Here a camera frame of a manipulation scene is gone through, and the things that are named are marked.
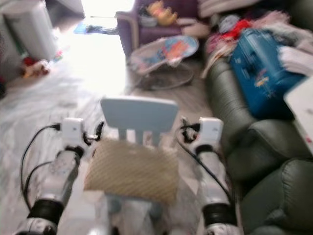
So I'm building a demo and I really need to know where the beige textured pillow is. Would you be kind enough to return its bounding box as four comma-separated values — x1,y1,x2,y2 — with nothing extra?
83,139,179,205

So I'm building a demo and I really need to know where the green leather sofa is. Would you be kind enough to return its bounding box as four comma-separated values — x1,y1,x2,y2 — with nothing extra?
204,56,313,235

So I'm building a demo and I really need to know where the light blue child chair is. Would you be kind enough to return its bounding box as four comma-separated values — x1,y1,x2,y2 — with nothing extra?
100,96,179,235

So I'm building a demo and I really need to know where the colourful baby bouncer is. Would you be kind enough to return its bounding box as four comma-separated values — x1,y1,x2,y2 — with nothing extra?
127,35,200,91

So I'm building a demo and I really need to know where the blue suitcase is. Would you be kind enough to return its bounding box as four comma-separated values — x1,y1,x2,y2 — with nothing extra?
229,28,306,118

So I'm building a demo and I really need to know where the small brown red toy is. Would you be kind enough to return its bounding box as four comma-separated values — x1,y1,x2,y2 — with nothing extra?
22,58,52,80

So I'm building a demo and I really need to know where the purple armchair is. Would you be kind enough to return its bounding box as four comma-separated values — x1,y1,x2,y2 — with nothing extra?
117,0,211,58

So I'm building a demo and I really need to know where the blue floor mat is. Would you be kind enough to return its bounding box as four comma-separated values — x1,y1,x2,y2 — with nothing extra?
74,22,118,35

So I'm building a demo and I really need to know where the red garment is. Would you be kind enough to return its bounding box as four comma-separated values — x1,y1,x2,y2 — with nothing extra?
220,19,252,41

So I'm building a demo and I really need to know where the white flat box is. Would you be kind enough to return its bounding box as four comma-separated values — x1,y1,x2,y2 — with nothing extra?
284,74,313,155

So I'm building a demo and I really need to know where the yellow plush toy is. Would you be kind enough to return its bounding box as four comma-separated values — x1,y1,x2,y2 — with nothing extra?
147,1,178,26

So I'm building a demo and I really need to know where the white floor appliance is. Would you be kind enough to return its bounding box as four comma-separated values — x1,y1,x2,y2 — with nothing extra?
2,0,60,62

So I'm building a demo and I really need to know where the white folded cloth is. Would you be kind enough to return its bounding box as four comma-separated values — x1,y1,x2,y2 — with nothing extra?
278,45,313,76

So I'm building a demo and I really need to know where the beige striped blanket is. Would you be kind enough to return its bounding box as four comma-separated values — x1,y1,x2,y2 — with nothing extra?
198,0,260,18

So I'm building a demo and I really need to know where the pink cloth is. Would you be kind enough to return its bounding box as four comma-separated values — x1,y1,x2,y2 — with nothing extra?
259,11,304,35

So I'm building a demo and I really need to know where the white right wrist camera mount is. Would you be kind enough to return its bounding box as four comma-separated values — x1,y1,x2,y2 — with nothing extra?
196,117,224,152

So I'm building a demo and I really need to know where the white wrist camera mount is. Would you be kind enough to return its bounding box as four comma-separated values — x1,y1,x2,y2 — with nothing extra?
61,117,86,147
196,117,224,152

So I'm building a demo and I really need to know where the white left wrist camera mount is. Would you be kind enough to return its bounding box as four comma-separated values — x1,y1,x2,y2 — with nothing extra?
61,117,86,147

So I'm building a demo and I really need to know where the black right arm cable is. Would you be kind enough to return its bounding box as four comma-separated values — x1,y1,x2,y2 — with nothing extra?
176,125,233,196

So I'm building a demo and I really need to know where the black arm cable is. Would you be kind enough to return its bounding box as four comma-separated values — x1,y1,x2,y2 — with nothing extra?
21,125,62,206
176,125,233,196

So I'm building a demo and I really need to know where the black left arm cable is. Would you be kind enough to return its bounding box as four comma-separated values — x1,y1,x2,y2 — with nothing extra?
21,125,62,206

